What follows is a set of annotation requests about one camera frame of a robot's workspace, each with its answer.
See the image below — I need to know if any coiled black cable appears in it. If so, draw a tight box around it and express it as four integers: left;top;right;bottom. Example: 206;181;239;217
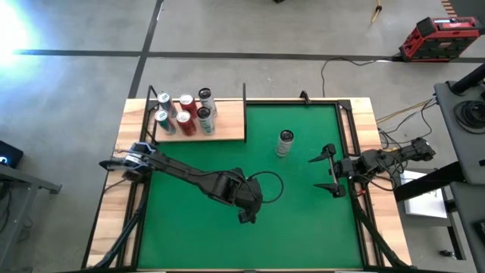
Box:
453;99;485;134

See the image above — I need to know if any white Celsius can orange print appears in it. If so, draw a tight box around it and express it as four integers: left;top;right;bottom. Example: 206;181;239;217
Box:
275;129;296;158

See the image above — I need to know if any black floor cable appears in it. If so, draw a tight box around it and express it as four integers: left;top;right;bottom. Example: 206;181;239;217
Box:
320;56;397;98

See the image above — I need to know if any wooden shelf board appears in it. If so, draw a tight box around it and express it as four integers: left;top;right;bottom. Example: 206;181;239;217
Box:
155;100;246;142

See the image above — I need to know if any grey equipment cart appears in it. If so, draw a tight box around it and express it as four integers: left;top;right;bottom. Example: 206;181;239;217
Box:
433;62;485;273

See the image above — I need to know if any yellow cable bundle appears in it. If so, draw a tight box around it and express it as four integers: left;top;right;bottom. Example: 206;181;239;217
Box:
375;97;437;124

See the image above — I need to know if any teal Red Bull can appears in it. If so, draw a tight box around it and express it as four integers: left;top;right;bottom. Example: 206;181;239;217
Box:
156;91;179;119
153;108;177;136

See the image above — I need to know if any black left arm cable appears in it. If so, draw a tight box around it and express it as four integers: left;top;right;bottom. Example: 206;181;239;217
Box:
246;171;285;205

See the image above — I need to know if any green table mat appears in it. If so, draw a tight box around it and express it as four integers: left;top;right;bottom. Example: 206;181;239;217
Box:
136;102;365;271

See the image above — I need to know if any grey bench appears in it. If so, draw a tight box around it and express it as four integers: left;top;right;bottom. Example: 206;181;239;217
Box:
0;165;62;273

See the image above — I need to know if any white sheet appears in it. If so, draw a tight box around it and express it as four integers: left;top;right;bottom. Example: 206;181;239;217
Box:
401;170;449;220

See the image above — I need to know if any yellow hanging cord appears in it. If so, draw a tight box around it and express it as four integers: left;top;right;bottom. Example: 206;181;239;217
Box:
370;0;383;24

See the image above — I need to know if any white Celsius Arctic can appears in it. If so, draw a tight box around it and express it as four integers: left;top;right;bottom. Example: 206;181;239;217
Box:
196;106;217;137
197;87;218;117

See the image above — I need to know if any black box with light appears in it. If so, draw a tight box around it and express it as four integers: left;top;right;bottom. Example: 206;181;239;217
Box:
0;140;24;168

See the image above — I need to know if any black metal shelf frame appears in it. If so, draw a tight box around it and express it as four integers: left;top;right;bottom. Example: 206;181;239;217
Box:
142;82;249;144

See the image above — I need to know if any red tool box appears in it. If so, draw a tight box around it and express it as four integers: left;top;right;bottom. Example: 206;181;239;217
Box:
399;16;483;63

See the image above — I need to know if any red Coca-Cola can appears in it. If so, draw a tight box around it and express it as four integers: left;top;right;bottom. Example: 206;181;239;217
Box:
175;110;198;137
178;93;199;119

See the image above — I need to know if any black table border frame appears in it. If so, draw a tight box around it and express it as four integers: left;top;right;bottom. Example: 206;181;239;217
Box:
81;89;412;273

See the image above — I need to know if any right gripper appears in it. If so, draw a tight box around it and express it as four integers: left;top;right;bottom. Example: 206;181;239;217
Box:
308;143;358;199

